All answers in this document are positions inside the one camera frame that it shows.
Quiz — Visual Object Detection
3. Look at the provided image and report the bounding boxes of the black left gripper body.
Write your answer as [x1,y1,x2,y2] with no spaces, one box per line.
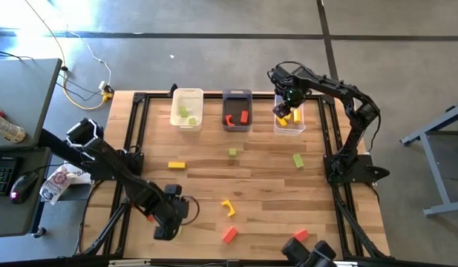
[148,194,190,228]

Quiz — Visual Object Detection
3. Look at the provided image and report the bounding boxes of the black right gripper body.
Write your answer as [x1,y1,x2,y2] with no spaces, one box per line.
[271,66,313,108]

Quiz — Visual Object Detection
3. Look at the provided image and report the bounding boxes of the red-orange rectangular block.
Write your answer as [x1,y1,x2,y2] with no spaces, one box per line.
[221,226,239,245]

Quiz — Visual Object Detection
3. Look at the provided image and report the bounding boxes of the yellow arch block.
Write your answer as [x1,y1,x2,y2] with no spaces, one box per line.
[220,199,237,218]

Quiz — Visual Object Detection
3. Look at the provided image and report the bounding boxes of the clear plastic bin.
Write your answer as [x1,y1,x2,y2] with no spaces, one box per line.
[272,90,307,136]

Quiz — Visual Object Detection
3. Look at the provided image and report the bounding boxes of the grey plastic bin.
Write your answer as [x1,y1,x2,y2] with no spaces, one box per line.
[221,88,253,133]

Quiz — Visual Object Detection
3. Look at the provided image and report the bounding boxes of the white bag with lettering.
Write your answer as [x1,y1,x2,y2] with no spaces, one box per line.
[67,161,94,185]

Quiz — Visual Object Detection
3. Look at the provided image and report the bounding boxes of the white plastic bin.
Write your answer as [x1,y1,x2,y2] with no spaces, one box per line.
[169,88,205,132]

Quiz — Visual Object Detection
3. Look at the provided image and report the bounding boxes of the printed snack bag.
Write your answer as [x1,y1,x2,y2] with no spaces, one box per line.
[39,164,78,206]

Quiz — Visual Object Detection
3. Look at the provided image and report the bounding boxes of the black desk leg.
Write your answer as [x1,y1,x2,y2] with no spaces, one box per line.
[37,128,92,170]

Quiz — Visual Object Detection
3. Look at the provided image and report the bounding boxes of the black computer mouse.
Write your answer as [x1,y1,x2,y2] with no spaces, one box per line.
[9,171,39,205]

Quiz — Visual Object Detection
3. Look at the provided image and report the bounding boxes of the dark desk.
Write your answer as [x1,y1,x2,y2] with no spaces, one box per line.
[0,146,53,238]

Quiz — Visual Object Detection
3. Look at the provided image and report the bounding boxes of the black backlit keyboard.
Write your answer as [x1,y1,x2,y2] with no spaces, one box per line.
[0,154,19,197]

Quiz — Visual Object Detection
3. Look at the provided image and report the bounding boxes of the cream plastic bottle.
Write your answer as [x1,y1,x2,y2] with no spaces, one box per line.
[0,110,27,144]

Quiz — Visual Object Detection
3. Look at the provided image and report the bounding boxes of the grey desk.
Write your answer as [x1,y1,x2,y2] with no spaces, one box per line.
[0,58,63,151]

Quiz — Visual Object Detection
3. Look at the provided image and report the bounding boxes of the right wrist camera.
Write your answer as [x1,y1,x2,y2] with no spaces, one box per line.
[284,87,304,107]

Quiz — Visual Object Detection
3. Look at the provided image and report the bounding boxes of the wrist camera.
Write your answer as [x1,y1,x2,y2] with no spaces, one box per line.
[284,87,304,107]
[164,183,183,200]

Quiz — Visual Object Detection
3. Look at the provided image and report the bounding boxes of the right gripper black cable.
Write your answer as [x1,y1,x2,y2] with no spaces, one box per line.
[266,60,306,81]

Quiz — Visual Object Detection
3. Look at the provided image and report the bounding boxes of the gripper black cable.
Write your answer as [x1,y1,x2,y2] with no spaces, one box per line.
[266,60,306,81]
[176,195,201,226]

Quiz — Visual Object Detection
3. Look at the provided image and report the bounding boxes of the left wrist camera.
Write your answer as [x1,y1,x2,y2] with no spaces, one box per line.
[164,183,183,200]

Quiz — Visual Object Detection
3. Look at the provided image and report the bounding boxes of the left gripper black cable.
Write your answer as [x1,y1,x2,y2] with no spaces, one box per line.
[176,195,201,226]

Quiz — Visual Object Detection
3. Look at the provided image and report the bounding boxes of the black aluminium table frame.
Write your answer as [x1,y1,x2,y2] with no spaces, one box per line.
[75,90,391,260]

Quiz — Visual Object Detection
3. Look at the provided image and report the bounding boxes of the black cable beside table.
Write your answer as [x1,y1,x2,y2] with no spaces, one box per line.
[76,179,103,255]

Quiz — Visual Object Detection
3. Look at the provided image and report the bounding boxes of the yellow cable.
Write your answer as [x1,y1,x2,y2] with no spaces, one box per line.
[24,0,111,111]

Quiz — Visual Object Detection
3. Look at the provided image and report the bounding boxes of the white cable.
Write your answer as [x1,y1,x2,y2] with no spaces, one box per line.
[67,29,113,88]

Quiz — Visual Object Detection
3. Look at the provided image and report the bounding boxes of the grey metal table frame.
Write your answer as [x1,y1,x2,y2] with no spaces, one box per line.
[400,100,458,218]

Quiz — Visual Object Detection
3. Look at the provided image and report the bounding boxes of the black floor cable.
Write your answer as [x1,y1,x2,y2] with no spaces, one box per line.
[56,65,105,103]

